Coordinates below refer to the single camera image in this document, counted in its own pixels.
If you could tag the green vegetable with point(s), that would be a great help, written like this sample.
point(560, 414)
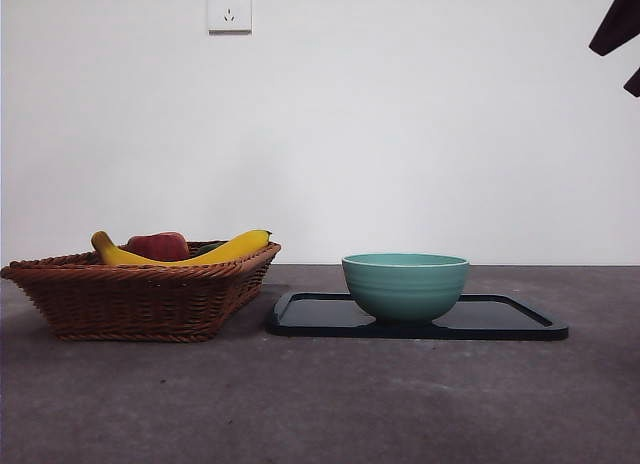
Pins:
point(206, 248)

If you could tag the teal ribbed bowl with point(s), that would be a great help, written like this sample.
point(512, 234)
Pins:
point(405, 289)

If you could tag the dark green rectangular tray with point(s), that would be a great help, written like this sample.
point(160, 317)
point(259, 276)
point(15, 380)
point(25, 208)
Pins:
point(320, 320)

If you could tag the yellow banana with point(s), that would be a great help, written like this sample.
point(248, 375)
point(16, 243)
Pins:
point(230, 249)

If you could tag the white wall socket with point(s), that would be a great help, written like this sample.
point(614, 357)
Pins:
point(230, 11)

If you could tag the red apple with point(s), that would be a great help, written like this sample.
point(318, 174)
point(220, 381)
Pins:
point(157, 245)

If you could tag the brown wicker basket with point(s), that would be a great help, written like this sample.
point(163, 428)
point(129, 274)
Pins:
point(125, 299)

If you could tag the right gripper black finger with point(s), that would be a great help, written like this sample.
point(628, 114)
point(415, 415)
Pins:
point(620, 19)
point(635, 83)

